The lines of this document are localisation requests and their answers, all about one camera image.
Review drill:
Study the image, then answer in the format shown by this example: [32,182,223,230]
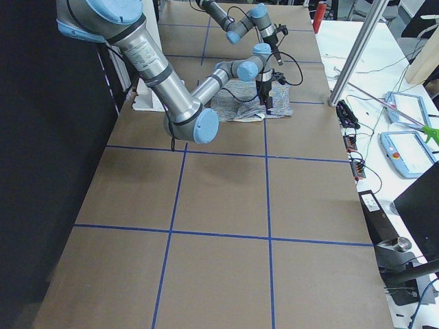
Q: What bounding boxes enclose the near blue teach pendant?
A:
[379,131,436,179]

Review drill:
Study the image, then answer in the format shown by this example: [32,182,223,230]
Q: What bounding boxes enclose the far blue teach pendant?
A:
[385,92,431,129]

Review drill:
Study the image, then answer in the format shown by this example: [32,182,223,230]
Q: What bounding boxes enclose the metal reacher grabber tool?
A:
[348,82,439,145]

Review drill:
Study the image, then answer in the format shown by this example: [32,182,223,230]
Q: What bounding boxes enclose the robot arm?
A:
[189,1,289,66]
[56,0,288,144]

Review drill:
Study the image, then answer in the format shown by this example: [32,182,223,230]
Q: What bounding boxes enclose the black monitor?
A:
[393,162,438,260]

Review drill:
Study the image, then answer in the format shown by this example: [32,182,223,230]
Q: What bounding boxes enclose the striped polo shirt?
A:
[210,80,294,122]

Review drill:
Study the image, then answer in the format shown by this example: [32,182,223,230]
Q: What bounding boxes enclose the aluminium frame post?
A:
[328,0,389,107]

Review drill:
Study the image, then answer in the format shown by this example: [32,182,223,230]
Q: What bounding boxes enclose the blue teach pendant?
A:
[385,92,431,129]
[379,131,436,179]

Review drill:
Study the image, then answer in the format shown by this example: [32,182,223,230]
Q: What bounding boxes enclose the black tool on table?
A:
[335,100,361,130]

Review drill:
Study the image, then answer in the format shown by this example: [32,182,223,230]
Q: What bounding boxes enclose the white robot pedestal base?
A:
[133,0,164,112]

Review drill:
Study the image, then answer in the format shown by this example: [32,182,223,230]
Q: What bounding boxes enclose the red cylinder tube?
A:
[312,1,327,34]

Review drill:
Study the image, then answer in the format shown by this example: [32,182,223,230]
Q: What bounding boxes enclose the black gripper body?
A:
[263,23,288,55]
[255,70,285,105]

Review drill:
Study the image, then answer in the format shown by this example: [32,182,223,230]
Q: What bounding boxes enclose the black box device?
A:
[358,190,399,245]

